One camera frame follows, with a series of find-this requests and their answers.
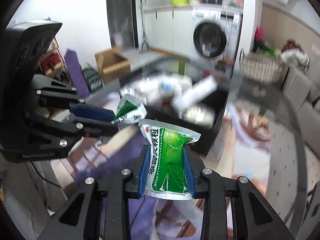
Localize green medicine packet small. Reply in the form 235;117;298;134
111;94;147;125

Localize white cabinet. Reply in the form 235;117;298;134
144;6;193;57

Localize anime print table mat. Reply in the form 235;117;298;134
40;106;291;239

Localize green medicine packet large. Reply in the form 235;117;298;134
138;119;201;200

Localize white washing machine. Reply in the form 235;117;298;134
190;6;242;64

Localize striped socks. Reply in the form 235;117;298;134
119;77;159;104

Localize wooden shoe rack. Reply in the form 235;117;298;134
39;38;69;83

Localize brown cardboard box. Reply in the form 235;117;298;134
95;46;131;84

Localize black cardboard box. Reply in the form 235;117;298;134
118;62;232;157

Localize purple rolled mat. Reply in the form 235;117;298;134
64;49;90;99

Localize grey sofa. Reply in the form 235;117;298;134
283;57;319;138

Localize white wicker basket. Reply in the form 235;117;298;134
239;49;287;83

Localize white foam sheet roll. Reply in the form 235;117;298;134
171;75;217;112

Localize dark green box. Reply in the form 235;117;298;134
82;67;103;93

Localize white plush toy blue hat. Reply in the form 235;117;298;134
138;73;193;105

